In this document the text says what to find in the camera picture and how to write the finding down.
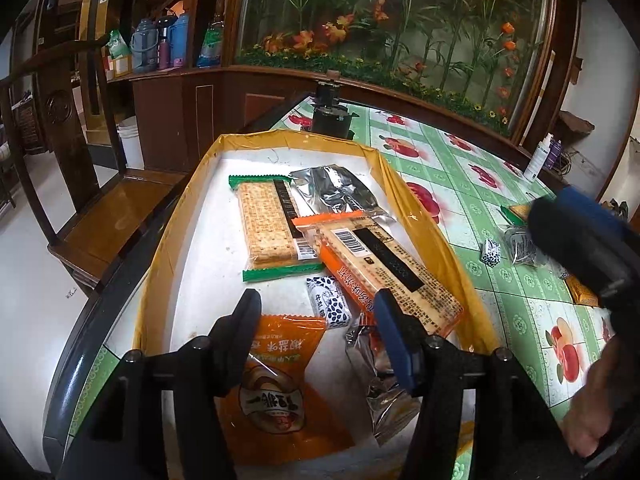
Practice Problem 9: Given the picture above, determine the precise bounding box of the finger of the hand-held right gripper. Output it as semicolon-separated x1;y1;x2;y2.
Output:
527;186;635;311

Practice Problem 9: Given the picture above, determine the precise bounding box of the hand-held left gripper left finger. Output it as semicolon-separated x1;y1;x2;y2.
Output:
57;289;263;480

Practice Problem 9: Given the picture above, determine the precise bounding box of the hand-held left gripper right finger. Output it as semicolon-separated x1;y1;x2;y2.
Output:
372;287;586;480

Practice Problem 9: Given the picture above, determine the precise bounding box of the green edged cracker packet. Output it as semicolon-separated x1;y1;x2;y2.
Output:
500;204;533;226
228;174;326;283

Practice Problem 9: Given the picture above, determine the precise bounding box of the orange edged cracker packet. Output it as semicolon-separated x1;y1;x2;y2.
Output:
291;211;466;338

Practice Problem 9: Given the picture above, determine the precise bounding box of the white blue patterned candy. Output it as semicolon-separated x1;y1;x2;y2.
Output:
480;239;503;268
305;275;351;330

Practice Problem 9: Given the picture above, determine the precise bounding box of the yellow cardboard box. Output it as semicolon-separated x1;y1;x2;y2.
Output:
132;130;498;480

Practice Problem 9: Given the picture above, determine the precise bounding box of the person's right hand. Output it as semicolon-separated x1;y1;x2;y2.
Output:
562;332;640;461

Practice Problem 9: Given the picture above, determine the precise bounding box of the small silver foil packet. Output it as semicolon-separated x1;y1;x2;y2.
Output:
502;225;551;267

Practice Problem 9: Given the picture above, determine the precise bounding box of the orange snack packet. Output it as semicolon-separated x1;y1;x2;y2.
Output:
320;245;381;321
565;272;601;307
215;312;356;453

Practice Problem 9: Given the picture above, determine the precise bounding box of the crumpled silver foil packet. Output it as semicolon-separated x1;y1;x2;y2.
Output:
344;312;426;446

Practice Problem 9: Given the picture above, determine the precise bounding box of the white spray bottle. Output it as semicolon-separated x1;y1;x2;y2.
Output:
522;132;555;182

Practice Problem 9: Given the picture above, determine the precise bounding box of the large silver foil packet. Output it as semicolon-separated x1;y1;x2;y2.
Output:
289;165;396;223

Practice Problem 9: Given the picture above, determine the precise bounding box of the wooden chair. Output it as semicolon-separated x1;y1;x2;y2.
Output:
0;35;188;291

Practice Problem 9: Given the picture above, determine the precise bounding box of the white bucket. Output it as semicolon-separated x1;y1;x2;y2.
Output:
116;116;146;171

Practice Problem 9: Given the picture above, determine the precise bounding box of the black device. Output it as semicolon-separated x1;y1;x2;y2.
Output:
311;104;357;140
314;71;342;107

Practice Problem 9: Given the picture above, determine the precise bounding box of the wooden shelf cabinet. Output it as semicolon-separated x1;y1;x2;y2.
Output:
10;0;251;171

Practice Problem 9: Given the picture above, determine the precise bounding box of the glass cabinet with artificial flowers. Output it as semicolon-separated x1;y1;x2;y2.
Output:
225;0;583;136

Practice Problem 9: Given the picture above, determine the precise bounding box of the blue green plastic bag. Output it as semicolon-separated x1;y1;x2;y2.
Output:
196;25;225;68

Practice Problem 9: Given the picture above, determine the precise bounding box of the pink bottle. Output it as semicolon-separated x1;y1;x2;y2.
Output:
157;16;176;70

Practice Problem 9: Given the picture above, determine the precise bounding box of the green white packet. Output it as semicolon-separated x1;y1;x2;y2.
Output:
106;30;132;61

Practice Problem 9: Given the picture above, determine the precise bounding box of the wooden wall shelf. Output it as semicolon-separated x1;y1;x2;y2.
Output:
557;110;596;141

